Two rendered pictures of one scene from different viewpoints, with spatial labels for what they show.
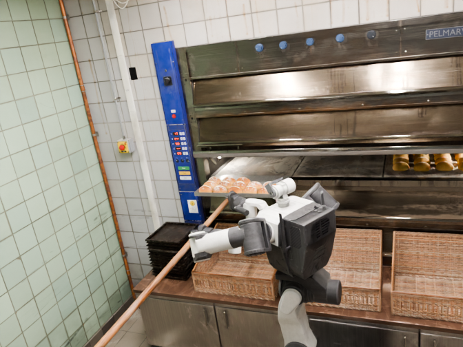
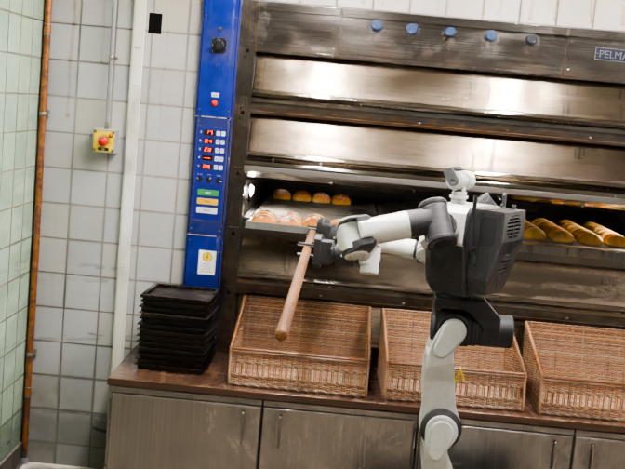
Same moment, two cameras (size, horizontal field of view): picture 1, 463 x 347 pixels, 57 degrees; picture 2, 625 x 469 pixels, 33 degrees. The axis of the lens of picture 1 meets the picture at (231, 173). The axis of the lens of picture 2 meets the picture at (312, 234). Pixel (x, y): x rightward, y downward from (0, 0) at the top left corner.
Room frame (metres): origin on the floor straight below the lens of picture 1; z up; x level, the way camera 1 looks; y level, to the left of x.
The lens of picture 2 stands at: (-1.34, 1.61, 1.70)
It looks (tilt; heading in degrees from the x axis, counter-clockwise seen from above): 7 degrees down; 337
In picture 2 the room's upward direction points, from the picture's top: 5 degrees clockwise
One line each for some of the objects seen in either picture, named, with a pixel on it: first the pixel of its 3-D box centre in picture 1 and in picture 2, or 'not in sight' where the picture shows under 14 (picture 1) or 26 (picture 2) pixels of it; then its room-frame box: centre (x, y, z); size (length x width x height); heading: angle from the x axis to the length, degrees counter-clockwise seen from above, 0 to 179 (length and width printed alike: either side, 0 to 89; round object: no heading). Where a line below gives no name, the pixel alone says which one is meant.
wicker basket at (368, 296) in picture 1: (334, 265); (448, 356); (2.28, -0.55, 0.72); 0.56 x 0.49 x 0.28; 68
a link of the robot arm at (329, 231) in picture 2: (237, 203); (331, 235); (2.35, -0.01, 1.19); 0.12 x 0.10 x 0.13; 31
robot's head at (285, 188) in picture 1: (282, 191); (460, 183); (1.77, -0.22, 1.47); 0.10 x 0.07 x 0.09; 127
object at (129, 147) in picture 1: (125, 145); (105, 140); (3.10, 0.75, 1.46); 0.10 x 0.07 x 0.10; 66
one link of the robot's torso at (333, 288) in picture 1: (309, 284); (472, 320); (1.72, -0.29, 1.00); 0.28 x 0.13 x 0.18; 65
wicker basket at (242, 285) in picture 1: (242, 257); (302, 343); (2.52, 0.00, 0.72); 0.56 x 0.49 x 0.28; 66
